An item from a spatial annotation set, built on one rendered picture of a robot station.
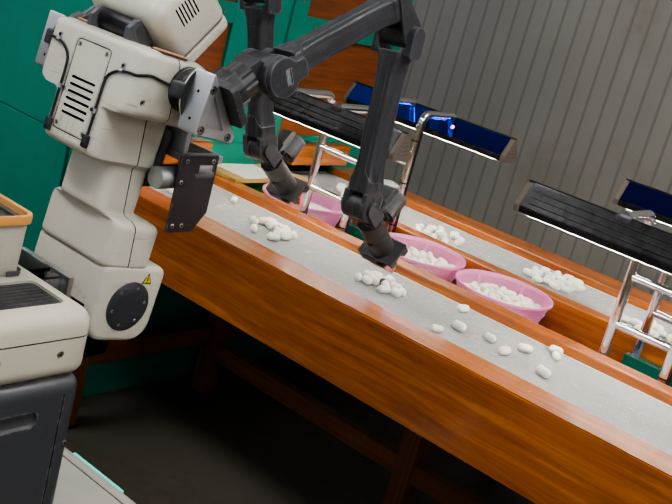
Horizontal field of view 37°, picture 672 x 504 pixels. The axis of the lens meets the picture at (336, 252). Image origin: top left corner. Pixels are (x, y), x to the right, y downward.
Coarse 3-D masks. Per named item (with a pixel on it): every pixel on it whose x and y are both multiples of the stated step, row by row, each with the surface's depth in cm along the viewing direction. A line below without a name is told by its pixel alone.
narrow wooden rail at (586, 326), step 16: (336, 224) 316; (400, 224) 306; (432, 240) 297; (448, 256) 292; (464, 256) 289; (496, 272) 282; (544, 288) 278; (560, 304) 271; (576, 304) 271; (544, 320) 274; (560, 320) 271; (576, 320) 268; (592, 320) 266; (608, 320) 264; (576, 336) 269; (592, 336) 266; (624, 336) 260; (624, 352) 261; (656, 352) 255
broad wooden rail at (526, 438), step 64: (192, 256) 250; (256, 256) 238; (256, 320) 238; (320, 320) 226; (384, 320) 218; (384, 384) 216; (448, 384) 206; (512, 384) 202; (448, 448) 207; (512, 448) 198; (576, 448) 190; (640, 448) 187
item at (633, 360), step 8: (664, 272) 250; (664, 280) 250; (656, 296) 252; (656, 304) 252; (648, 312) 253; (656, 312) 252; (648, 320) 253; (664, 320) 251; (648, 328) 254; (640, 344) 255; (632, 352) 257; (640, 352) 256; (624, 360) 258; (632, 360) 256; (640, 360) 255; (632, 368) 256; (640, 368) 255; (648, 368) 254; (656, 368) 253; (656, 376) 253
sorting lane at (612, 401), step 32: (160, 192) 280; (224, 192) 298; (224, 224) 266; (288, 224) 282; (288, 256) 253; (320, 256) 261; (352, 256) 268; (352, 288) 242; (416, 288) 256; (416, 320) 232; (448, 320) 238; (480, 320) 244; (480, 352) 222; (512, 352) 228; (544, 352) 234; (544, 384) 214; (576, 384) 219; (608, 384) 224; (608, 416) 206; (640, 416) 210
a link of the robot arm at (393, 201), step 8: (384, 184) 228; (384, 192) 226; (392, 192) 225; (400, 192) 227; (384, 200) 224; (392, 200) 226; (400, 200) 227; (368, 208) 218; (376, 208) 219; (384, 208) 224; (392, 208) 226; (400, 208) 228; (368, 216) 218; (376, 216) 220; (384, 216) 222; (392, 216) 226; (368, 224) 222; (376, 224) 221
